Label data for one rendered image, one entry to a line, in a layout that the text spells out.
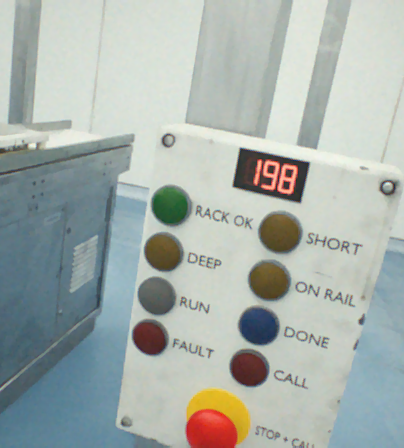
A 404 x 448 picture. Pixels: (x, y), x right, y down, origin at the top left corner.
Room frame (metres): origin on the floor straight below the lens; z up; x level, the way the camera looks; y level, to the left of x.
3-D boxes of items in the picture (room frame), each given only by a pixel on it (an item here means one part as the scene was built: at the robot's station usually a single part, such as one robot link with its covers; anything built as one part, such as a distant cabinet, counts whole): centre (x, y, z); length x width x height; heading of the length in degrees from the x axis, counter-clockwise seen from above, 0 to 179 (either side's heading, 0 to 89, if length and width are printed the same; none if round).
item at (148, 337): (0.35, 0.02, 0.92); 0.03 x 0.01 x 0.03; 76
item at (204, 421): (0.33, -0.04, 0.87); 0.04 x 0.04 x 0.04; 76
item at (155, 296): (0.35, 0.02, 0.96); 0.03 x 0.01 x 0.03; 76
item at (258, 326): (0.33, -0.05, 0.96); 0.03 x 0.01 x 0.03; 76
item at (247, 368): (0.33, -0.05, 0.92); 0.03 x 0.01 x 0.03; 76
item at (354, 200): (0.37, -0.05, 0.96); 0.17 x 0.06 x 0.26; 76
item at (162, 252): (0.35, 0.02, 0.99); 0.03 x 0.01 x 0.03; 76
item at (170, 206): (0.35, 0.02, 1.03); 0.03 x 0.01 x 0.03; 76
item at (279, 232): (0.33, -0.05, 1.03); 0.03 x 0.01 x 0.03; 76
